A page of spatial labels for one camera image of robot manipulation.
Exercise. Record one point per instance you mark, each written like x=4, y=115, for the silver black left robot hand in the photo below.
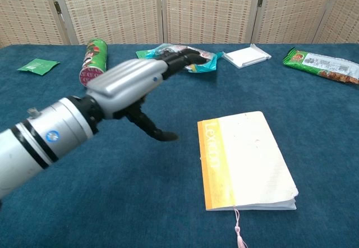
x=131, y=82

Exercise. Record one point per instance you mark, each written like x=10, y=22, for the white lined notebook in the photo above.
x=246, y=161

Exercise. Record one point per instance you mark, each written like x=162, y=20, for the light blue tasselled bookmark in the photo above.
x=239, y=228

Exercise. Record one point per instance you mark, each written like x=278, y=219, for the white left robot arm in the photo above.
x=42, y=144

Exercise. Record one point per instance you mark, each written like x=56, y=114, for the dark blue table surface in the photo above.
x=140, y=189

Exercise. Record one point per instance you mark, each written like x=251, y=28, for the small green sachet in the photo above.
x=141, y=54
x=37, y=66

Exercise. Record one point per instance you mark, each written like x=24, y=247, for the green chips can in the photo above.
x=94, y=57

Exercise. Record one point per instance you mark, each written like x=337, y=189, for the teal clear snack bag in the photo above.
x=207, y=61

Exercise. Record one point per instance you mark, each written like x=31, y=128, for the woven folding screen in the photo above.
x=207, y=9

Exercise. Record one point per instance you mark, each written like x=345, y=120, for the metal screen hinge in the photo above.
x=261, y=0
x=57, y=7

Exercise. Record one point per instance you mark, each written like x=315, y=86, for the white plastic box lid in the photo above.
x=244, y=57

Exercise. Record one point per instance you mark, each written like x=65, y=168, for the green peanut snack packet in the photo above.
x=317, y=64

